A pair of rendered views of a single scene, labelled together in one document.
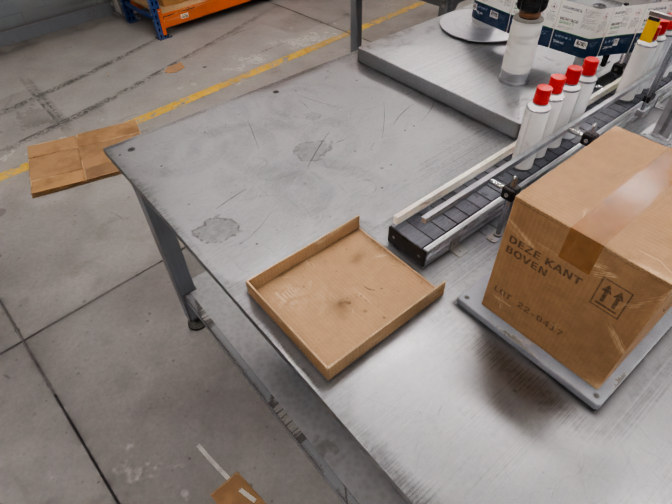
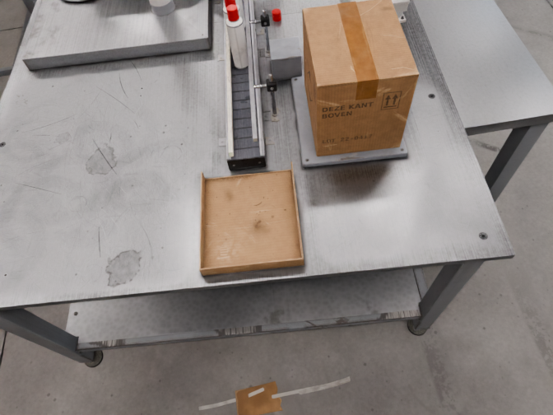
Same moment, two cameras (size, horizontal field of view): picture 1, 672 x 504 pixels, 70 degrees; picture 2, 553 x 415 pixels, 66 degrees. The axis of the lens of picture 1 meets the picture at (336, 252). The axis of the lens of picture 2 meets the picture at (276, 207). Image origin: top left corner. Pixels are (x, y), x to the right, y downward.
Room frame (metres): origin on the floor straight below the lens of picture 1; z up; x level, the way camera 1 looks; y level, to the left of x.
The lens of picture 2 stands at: (0.18, 0.37, 1.84)
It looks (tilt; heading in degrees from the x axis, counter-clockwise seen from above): 59 degrees down; 311
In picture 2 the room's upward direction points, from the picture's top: 9 degrees counter-clockwise
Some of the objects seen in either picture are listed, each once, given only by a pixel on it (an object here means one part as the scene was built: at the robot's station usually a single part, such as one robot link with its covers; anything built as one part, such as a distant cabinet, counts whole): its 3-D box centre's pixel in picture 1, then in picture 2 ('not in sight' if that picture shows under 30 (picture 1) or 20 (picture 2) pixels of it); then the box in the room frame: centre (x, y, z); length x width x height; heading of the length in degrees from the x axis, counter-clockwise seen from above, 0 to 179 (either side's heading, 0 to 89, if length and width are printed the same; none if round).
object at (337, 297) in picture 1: (345, 287); (249, 216); (0.62, -0.02, 0.85); 0.30 x 0.26 x 0.04; 128
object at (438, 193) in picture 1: (543, 128); (227, 30); (1.09, -0.55, 0.90); 1.07 x 0.01 x 0.02; 128
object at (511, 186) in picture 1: (497, 203); (265, 96); (0.79, -0.35, 0.91); 0.07 x 0.03 x 0.16; 38
